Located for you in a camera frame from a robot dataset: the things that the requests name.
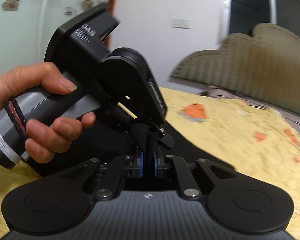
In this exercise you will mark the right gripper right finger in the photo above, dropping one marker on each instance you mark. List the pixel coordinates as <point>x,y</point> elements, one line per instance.
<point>174,179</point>

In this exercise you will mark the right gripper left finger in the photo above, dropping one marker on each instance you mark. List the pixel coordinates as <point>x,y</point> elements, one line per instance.
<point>112,175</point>

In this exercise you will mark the black pants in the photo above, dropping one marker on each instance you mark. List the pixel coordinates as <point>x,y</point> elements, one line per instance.
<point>106,140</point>

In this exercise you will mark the dark window with white frame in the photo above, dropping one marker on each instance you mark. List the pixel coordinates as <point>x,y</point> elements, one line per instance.
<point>240,16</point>

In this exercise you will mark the white wall socket plate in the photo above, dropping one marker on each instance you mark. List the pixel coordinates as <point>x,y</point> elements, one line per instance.
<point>180,23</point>

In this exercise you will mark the olive padded headboard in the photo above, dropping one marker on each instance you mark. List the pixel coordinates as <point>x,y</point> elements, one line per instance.
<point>264,66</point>

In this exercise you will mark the frosted glass wardrobe door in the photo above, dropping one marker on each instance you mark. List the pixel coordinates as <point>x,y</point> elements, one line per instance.
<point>26,26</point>

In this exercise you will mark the person's left hand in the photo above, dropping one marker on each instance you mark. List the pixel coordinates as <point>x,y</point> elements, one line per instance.
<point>44,141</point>

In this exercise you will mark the yellow bedsheet with orange prints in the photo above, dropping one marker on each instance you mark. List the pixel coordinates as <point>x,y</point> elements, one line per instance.
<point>256,141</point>

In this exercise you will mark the striped pillow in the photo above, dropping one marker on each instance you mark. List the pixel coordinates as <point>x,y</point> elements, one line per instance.
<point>220,93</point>

